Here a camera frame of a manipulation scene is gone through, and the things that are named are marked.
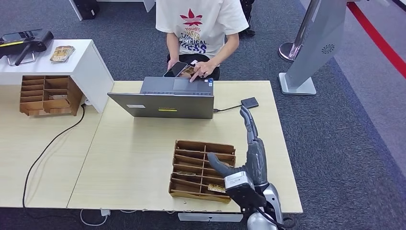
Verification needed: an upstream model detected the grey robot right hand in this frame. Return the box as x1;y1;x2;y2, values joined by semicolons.
207;105;269;188

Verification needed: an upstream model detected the person's left hand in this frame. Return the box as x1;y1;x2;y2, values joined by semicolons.
189;60;218;83

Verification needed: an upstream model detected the dark smartphone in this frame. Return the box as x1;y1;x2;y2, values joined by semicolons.
163;61;188;78

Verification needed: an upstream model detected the person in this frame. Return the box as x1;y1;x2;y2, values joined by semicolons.
155;0;249;83

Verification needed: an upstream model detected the wooden card organizer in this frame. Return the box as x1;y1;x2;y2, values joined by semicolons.
168;139;237;204
19;75;84;117

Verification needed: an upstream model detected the grey laptop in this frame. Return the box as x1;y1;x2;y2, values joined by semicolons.
107;76;215;120

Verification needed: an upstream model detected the black square USB device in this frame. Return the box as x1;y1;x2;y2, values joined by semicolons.
240;97;260;111

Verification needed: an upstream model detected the black humanoid robot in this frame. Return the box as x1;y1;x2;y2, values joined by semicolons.
239;0;256;36

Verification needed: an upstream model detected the white bar under table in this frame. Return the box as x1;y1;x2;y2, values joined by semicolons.
177;213;244;223

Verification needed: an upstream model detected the white desk shelf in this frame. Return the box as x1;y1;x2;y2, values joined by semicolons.
0;39;115;114

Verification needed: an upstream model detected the black box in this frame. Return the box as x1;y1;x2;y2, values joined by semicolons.
73;0;101;20

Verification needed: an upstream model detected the stack of yellow cards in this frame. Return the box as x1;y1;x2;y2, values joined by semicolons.
49;45;76;63

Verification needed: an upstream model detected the grey kiosk stand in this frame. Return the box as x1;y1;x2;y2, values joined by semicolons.
279;0;350;96

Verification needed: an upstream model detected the black device with metal stand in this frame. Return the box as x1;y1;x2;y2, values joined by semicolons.
0;29;55;67

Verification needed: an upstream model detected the red barrier belt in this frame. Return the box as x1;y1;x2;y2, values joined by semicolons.
346;2;406;80

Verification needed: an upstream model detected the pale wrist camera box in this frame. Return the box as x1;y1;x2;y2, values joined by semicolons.
224;171;255;191

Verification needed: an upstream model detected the thin black USB cable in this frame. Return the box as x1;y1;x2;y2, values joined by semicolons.
213;104;243;114

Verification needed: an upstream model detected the chrome stanchion post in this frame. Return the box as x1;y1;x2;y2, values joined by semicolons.
279;0;321;63

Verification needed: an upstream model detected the black power cable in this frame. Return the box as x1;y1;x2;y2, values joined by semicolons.
22;104;86;219

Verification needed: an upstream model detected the white cable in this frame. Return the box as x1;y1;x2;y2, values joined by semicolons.
79;209;110;227

